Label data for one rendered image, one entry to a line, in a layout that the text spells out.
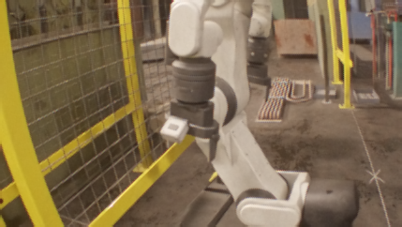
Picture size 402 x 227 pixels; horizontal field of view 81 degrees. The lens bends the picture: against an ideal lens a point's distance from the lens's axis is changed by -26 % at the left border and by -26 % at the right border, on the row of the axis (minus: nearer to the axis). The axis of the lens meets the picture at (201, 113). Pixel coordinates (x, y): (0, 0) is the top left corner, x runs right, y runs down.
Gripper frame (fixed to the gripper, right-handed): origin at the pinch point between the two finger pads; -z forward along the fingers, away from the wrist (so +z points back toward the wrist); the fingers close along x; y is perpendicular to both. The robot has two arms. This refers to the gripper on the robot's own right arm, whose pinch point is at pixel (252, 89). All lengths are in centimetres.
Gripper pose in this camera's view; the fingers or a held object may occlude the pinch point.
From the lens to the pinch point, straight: 107.2
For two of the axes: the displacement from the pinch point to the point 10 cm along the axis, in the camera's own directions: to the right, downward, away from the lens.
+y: -4.6, 3.2, -8.3
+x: -8.9, -2.3, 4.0
